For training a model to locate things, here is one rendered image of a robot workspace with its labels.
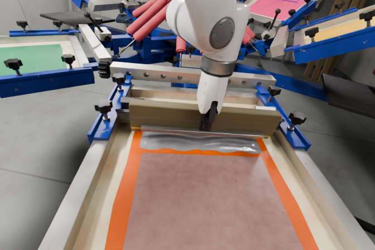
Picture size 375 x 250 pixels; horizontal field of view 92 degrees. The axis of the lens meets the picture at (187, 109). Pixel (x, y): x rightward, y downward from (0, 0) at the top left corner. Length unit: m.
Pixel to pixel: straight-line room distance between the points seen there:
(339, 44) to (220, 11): 0.68
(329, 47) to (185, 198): 0.75
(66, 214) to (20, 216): 1.30
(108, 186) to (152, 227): 0.13
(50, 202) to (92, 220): 1.25
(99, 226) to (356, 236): 0.49
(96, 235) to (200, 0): 0.42
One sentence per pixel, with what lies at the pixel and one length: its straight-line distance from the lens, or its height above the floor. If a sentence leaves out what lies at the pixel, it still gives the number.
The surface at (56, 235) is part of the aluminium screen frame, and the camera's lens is 0.42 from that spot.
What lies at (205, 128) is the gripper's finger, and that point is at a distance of 0.49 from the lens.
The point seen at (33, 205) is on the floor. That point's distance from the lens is 1.72.
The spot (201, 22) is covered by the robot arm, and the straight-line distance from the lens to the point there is 0.27.
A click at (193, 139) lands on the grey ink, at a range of 0.55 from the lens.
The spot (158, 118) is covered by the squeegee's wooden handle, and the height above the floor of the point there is 1.05.
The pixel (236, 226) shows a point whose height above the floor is 0.96.
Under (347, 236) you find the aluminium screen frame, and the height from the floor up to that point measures 0.98.
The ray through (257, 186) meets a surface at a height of 0.96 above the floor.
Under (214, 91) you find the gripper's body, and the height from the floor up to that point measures 1.16.
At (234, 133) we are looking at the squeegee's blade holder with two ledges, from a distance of 0.52.
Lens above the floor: 1.35
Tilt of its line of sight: 36 degrees down
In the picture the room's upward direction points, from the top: 8 degrees clockwise
